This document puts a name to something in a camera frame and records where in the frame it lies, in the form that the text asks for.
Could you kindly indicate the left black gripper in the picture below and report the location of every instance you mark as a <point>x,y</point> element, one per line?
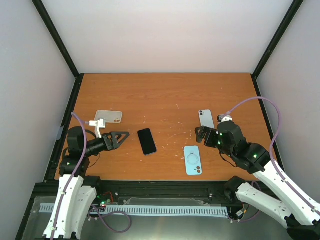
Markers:
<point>112,145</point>

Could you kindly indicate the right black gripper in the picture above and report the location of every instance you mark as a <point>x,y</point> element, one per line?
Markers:
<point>208,142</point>

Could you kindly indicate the light blue phone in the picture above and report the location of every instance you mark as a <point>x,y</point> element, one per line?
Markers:
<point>206,118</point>

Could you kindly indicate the beige phone case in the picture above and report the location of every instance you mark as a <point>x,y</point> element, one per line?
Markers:
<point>109,116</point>

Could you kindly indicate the black screen phone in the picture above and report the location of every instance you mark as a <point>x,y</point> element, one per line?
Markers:
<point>147,141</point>

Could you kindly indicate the light blue phone case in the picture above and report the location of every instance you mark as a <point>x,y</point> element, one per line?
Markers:
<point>193,165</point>

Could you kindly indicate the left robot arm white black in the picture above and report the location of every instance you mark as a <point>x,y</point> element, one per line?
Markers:
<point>77,191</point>

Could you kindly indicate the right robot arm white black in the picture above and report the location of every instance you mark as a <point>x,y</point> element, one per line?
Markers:
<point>292,207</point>

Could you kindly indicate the small circuit board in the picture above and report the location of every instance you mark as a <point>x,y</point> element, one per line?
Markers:
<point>105,199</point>

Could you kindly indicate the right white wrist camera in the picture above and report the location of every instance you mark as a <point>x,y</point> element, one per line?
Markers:
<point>223,118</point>

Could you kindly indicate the black aluminium frame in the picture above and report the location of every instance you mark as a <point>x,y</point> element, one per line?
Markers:
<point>223,191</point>

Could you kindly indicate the light blue cable duct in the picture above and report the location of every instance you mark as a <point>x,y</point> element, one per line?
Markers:
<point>166,211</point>

